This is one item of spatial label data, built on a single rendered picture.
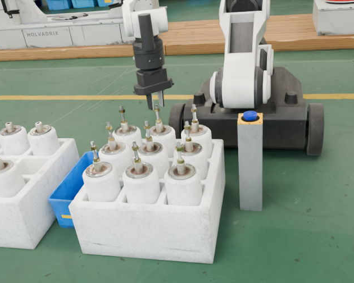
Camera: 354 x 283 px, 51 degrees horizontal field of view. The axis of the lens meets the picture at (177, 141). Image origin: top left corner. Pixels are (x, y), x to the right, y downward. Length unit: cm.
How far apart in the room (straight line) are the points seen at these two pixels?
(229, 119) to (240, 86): 21
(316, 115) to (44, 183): 97
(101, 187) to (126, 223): 12
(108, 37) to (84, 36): 21
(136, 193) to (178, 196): 11
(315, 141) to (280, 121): 14
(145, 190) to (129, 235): 15
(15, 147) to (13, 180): 26
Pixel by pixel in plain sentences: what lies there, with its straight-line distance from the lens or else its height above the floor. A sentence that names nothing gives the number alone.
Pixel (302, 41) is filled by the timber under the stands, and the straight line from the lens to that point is 287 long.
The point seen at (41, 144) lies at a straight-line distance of 137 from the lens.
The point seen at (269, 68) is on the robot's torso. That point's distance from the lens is 161.
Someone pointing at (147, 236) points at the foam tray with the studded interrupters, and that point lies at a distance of 106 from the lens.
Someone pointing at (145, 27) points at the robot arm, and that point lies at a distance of 104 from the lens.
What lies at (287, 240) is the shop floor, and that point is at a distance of 116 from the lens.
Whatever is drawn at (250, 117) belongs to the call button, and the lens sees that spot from 109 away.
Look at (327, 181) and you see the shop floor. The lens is 141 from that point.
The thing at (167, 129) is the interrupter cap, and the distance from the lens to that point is 121.
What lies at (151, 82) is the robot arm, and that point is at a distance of 112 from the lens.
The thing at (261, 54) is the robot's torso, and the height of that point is 34.
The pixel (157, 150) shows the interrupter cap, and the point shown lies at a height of 25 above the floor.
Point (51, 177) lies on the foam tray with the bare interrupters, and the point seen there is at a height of 14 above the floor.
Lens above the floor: 79
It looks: 28 degrees down
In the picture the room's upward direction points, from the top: 7 degrees counter-clockwise
